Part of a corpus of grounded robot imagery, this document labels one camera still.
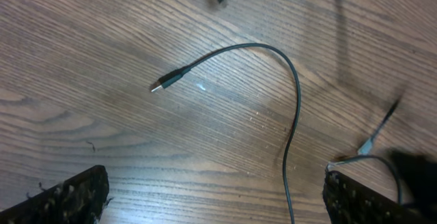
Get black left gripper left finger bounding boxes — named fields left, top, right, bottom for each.
left=1, top=165, right=110, bottom=224

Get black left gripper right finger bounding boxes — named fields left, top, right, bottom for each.
left=322, top=171, right=431, bottom=224

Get black thin audio cable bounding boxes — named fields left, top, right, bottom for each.
left=150, top=42, right=302, bottom=224

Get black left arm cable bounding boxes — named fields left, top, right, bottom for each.
left=326, top=97, right=437, bottom=218

